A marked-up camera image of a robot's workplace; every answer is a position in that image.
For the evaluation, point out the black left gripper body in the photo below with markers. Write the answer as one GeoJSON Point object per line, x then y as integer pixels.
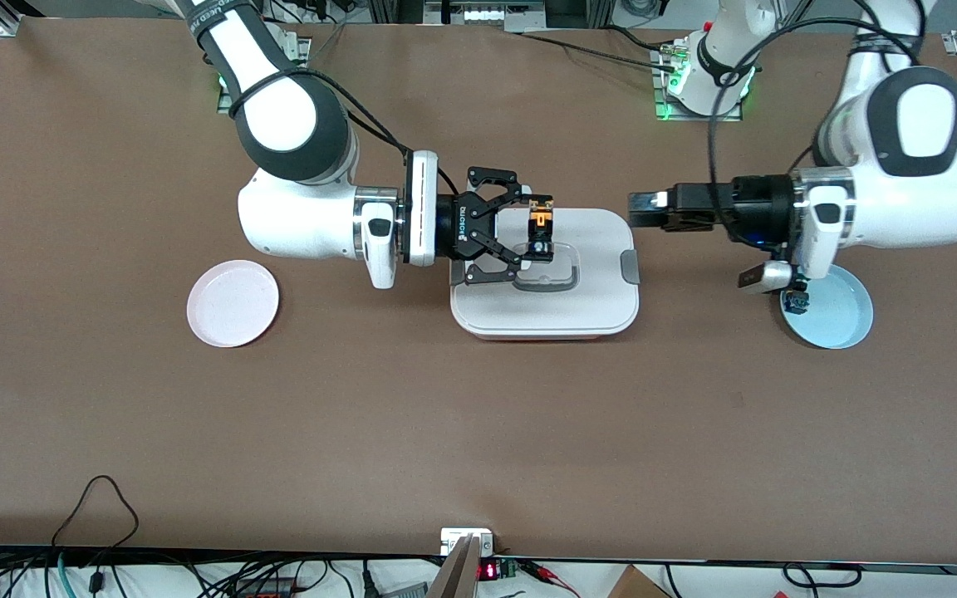
{"type": "Point", "coordinates": [749, 202]}

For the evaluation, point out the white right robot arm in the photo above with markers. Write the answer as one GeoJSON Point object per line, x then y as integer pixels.
{"type": "Point", "coordinates": [296, 216]}

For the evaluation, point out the aluminium camera mount profile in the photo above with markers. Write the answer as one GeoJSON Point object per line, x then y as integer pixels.
{"type": "Point", "coordinates": [458, 573]}

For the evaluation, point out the pink round plate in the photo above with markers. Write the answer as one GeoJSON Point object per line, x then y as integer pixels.
{"type": "Point", "coordinates": [229, 307]}

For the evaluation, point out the white power strip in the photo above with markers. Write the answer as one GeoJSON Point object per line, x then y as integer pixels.
{"type": "Point", "coordinates": [487, 12]}

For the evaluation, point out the red digit display module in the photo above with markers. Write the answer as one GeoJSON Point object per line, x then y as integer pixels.
{"type": "Point", "coordinates": [488, 571]}

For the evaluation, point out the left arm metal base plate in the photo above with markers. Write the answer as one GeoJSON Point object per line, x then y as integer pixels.
{"type": "Point", "coordinates": [694, 118]}

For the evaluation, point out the white lunch box grey clips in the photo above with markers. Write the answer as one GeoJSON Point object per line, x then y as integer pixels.
{"type": "Point", "coordinates": [586, 307]}

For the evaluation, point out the orange push button switch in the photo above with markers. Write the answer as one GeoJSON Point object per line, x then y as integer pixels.
{"type": "Point", "coordinates": [541, 223]}

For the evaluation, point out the blue green push button switch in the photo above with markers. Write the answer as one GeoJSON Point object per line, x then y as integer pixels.
{"type": "Point", "coordinates": [796, 302]}

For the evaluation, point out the green circuit board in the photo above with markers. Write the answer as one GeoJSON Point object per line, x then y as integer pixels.
{"type": "Point", "coordinates": [508, 570]}

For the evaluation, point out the brown cardboard box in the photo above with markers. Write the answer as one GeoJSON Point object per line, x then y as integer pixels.
{"type": "Point", "coordinates": [636, 585]}

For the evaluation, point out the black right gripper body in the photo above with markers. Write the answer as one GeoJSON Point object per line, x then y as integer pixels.
{"type": "Point", "coordinates": [461, 227]}

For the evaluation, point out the white mount plate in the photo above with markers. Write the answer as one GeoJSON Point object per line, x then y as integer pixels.
{"type": "Point", "coordinates": [453, 538]}

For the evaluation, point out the red clip leads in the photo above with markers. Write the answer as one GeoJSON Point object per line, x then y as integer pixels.
{"type": "Point", "coordinates": [549, 577]}

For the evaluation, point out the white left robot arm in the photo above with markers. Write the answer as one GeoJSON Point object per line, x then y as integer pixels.
{"type": "Point", "coordinates": [927, 208]}

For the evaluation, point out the light blue round plate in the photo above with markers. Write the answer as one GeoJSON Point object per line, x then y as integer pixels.
{"type": "Point", "coordinates": [840, 320]}

